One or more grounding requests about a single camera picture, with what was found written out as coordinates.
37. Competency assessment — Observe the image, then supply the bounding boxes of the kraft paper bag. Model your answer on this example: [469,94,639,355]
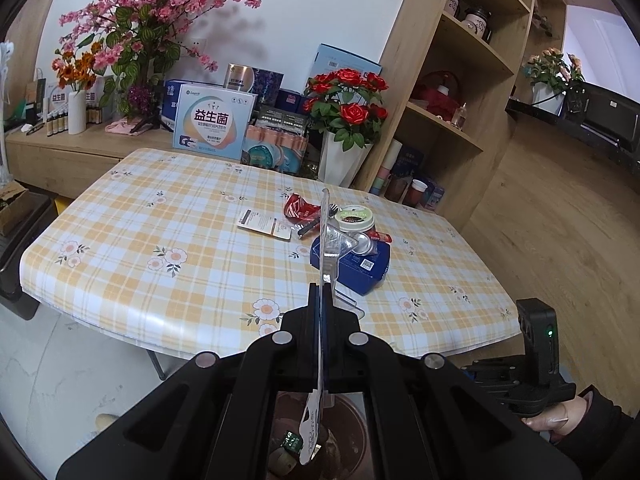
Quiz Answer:
[25,67,48,122]

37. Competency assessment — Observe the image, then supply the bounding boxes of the checked floral tablecloth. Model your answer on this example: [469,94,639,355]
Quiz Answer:
[19,147,521,361]

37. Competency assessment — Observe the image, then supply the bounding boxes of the white faceted pot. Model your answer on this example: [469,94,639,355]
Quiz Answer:
[317,130,375,188]

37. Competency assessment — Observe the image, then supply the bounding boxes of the silver box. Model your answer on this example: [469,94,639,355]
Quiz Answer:
[227,62,261,93]

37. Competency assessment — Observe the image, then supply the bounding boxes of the pink blossom arrangement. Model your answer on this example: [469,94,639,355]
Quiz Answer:
[55,0,263,126]

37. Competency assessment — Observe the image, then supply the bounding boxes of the orange artificial flowers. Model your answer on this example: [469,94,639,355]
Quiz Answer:
[52,50,98,93]

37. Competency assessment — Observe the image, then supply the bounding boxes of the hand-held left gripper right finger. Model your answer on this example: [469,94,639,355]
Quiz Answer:
[320,285,583,480]

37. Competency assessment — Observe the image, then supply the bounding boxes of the blue coffee box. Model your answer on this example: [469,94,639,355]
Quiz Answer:
[309,237,392,296]

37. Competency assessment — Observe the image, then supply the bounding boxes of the black storage crate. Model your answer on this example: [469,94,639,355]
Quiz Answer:
[0,192,60,318]

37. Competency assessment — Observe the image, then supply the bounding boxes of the white blue supplement box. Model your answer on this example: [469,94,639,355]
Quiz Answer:
[172,81,258,161]
[44,76,107,111]

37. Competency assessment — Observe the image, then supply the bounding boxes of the large light blue box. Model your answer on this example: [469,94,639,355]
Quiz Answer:
[312,43,383,86]

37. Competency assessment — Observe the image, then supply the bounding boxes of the round foil tin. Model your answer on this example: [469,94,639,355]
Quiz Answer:
[350,230,383,257]

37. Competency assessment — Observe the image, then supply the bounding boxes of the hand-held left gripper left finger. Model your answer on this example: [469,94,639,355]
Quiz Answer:
[55,282,321,480]

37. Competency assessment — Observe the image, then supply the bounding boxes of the crushed red can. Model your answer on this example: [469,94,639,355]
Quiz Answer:
[283,192,323,223]

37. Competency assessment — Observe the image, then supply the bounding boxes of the small blue box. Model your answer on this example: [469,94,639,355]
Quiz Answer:
[422,180,446,211]

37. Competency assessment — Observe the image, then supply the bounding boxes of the pink cloth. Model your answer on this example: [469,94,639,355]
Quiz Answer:
[104,119,151,136]

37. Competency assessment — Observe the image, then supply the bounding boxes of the clear plastic wrapper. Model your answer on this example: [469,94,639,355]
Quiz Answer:
[324,224,362,261]

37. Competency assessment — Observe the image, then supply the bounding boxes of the red paper cup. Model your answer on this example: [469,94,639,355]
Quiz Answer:
[402,177,428,208]

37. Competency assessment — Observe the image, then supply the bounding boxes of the low wooden sideboard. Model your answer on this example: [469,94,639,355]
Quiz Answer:
[2,120,321,201]

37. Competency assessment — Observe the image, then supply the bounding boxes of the stack of pastel cups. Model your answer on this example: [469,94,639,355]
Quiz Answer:
[371,140,403,196]

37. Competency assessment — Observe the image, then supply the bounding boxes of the white printed packet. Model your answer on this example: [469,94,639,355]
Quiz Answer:
[236,208,292,241]

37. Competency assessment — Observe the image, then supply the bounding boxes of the small black tripod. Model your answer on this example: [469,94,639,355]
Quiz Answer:
[130,85,171,134]

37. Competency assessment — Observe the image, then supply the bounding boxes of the black countertop appliance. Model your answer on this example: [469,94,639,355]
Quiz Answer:
[565,82,640,151]

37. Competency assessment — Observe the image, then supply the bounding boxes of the small navy box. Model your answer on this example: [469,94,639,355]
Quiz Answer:
[277,88,307,113]

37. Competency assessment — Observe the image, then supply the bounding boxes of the peach rose plant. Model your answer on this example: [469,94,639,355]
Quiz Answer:
[522,47,586,93]

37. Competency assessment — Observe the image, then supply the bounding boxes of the black countertop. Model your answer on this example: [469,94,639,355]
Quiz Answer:
[505,97,640,176]

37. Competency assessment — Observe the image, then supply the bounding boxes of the white ribbed vase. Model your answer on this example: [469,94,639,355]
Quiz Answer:
[67,91,88,136]

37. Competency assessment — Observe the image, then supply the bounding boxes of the person's right hand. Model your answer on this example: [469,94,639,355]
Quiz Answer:
[522,394,593,436]

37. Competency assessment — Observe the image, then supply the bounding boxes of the row of small amber bottles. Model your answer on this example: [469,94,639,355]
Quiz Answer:
[44,104,106,137]

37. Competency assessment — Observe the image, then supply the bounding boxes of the purple artificial flowers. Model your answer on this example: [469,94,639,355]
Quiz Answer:
[126,85,156,118]

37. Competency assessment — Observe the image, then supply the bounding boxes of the dark blue patterned box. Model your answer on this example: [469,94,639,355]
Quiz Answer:
[252,67,285,108]

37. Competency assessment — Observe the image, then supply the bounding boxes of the dark blue printed box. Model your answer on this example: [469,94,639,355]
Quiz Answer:
[395,146,426,181]

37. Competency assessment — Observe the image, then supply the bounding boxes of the pack of orange tubes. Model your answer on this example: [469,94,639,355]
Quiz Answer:
[242,126,308,177]

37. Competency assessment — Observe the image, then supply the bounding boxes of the dark labelled box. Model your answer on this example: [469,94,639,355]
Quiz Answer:
[255,106,308,133]

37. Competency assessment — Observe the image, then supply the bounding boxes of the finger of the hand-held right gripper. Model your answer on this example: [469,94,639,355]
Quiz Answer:
[461,361,521,386]

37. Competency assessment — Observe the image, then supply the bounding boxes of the white round pot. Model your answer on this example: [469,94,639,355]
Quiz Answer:
[531,82,566,115]

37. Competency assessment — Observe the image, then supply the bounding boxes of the tall wooden bookshelf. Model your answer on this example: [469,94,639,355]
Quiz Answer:
[5,0,66,126]

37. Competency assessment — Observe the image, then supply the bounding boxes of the brown glass cup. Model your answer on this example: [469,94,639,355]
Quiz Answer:
[384,175,408,203]

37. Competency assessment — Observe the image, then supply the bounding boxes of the red basket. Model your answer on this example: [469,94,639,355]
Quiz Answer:
[410,70,461,118]

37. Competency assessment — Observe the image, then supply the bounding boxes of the person's right forearm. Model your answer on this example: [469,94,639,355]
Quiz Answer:
[547,385,638,461]

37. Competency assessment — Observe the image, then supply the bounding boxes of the wooden shelf unit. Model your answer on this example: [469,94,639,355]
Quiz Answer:
[352,0,568,231]

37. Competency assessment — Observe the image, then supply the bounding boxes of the red rose plant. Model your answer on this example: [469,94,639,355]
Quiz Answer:
[302,67,390,151]

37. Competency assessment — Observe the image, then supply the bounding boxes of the brown plastic bin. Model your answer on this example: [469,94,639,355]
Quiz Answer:
[269,391,373,480]

